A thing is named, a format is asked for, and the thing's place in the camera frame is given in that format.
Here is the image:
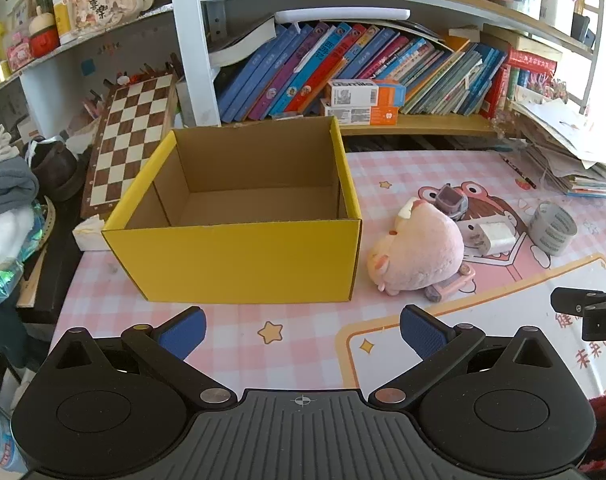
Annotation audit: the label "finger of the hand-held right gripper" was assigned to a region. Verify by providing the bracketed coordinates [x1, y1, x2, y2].
[550, 286, 606, 316]

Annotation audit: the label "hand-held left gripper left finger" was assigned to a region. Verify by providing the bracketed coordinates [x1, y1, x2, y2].
[48, 305, 239, 409]

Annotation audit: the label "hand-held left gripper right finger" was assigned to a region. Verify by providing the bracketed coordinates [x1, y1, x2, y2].
[366, 304, 558, 408]

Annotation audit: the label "pink plastic toy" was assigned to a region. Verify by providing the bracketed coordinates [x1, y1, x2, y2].
[425, 265, 476, 303]

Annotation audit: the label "grey tape roll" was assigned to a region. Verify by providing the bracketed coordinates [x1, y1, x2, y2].
[528, 201, 578, 257]

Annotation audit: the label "pink plush toy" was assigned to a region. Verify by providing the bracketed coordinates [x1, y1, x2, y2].
[367, 197, 466, 296]

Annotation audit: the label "yellow cardboard box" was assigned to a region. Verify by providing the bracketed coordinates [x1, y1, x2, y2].
[100, 115, 364, 306]

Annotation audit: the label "white charger plug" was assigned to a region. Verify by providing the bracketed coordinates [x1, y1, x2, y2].
[467, 219, 518, 257]

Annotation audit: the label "grey purple toy truck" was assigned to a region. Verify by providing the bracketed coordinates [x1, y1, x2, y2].
[433, 183, 468, 221]

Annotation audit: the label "pink cartoon desk mat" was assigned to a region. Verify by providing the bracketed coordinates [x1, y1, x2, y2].
[48, 149, 606, 411]

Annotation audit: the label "white tissue pack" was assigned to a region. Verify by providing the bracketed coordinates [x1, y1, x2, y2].
[73, 215, 114, 251]

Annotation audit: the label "stack of papers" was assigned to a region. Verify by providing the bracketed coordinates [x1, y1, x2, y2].
[508, 80, 606, 201]

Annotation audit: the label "dark pencil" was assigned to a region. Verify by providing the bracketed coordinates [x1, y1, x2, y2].
[500, 154, 538, 190]

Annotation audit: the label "wooden slat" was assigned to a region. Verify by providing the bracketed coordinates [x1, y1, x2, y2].
[16, 245, 49, 311]

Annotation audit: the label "iridescent plastic bag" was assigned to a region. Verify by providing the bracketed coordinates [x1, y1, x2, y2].
[0, 200, 49, 311]

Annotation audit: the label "pink beaded ornament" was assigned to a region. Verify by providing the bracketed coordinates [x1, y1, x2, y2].
[493, 110, 518, 138]

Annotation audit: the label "wooden chessboard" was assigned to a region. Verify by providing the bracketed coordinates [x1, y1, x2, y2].
[80, 72, 179, 221]

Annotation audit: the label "plastic water bottle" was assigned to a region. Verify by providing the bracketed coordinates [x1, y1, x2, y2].
[0, 402, 29, 473]

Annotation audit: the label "thick red book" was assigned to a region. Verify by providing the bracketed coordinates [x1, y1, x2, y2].
[508, 49, 558, 78]

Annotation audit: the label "folded grey clothes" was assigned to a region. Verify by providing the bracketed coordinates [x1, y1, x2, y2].
[0, 157, 40, 221]

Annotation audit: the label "black small box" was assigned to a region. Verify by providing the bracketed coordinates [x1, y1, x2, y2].
[573, 10, 596, 47]

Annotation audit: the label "white orange blue carton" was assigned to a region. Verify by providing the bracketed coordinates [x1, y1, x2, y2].
[324, 78, 406, 108]

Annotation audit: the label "white storage box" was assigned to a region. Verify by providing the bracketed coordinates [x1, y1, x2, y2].
[540, 0, 578, 36]

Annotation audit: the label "white bookshelf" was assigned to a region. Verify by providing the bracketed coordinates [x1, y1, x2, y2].
[0, 0, 606, 136]

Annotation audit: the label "row of books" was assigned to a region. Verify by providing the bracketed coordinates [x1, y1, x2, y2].
[218, 20, 508, 123]

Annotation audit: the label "thick white paperback book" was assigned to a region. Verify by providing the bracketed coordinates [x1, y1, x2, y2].
[208, 15, 276, 68]

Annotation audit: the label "pink small box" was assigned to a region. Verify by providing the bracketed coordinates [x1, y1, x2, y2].
[6, 32, 36, 71]

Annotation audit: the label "red apple figurine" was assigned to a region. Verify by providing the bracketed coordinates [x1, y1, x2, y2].
[28, 12, 60, 58]

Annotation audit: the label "white light bar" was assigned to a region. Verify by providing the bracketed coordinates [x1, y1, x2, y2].
[274, 8, 411, 23]

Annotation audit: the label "white yellow bottle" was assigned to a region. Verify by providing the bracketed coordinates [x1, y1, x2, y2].
[50, 0, 76, 43]

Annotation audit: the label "perforated beige strap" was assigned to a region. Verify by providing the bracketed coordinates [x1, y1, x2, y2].
[36, 195, 56, 256]

